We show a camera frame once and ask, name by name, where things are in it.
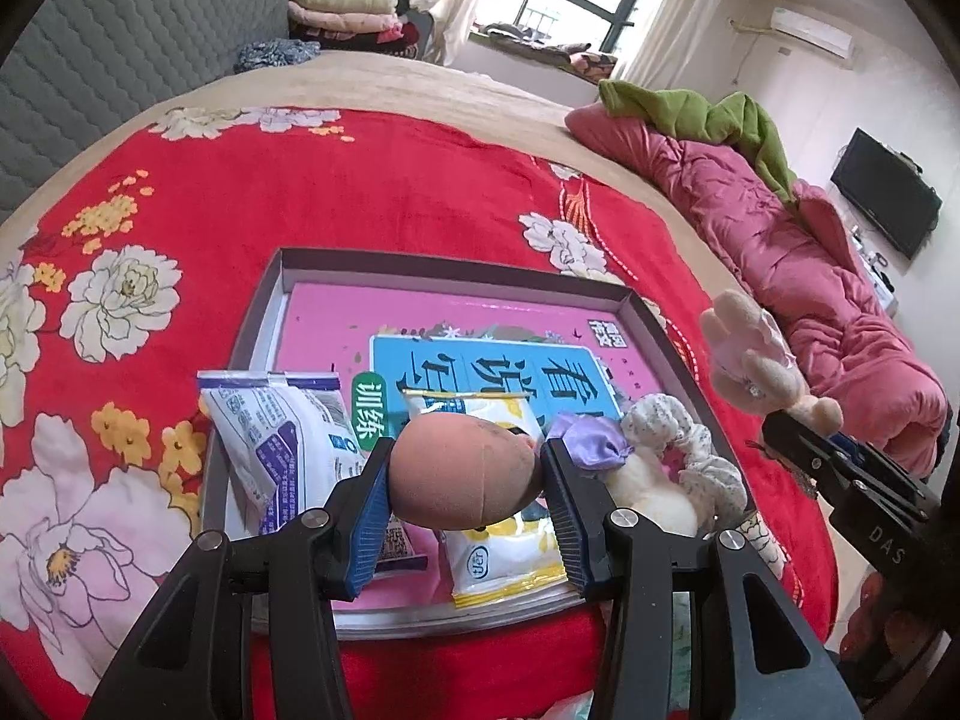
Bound yellow and white tissue pack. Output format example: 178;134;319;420
401;386;571;611

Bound white and blue tissue pack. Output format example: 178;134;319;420
196;369;428;575

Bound shallow brown cardboard tray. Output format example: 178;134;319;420
201;246;751;642

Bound peach makeup sponge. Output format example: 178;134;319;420
391;414;541;530

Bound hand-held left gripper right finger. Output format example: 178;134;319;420
540;436;863;720

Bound cream pompom with purple bow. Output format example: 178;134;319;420
547;412;702;537

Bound green blanket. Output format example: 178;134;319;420
598;79;800;203

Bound red floral blanket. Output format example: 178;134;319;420
0;106;837;720

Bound white air conditioner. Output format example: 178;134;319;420
772;7;856;59

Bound grey quilted headboard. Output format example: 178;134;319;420
0;0;301;226

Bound blue patterned cloth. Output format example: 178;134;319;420
236;39;322;74

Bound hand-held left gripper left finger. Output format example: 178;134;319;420
84;435;396;720

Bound cream plush rabbit toy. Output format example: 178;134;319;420
701;289;845;436

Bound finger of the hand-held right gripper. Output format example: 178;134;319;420
761;411;856;500
810;431;940;515

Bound pink book with blue label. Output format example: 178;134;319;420
270;281;638;620

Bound beige bed sheet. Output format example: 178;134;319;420
0;52;852;563

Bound patterned window seat cushions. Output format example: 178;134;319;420
480;22;620;80

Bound person's right hand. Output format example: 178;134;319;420
840;571;905;657

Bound black wall television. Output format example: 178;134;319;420
830;127;944;262

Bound cream dotted scrunchie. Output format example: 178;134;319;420
619;394;751;522

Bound pink quilt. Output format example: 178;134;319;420
564;101;950;477

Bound pink folded blanket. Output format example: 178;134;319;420
289;1;402;42

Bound white cabinet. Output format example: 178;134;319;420
847;210;901;316

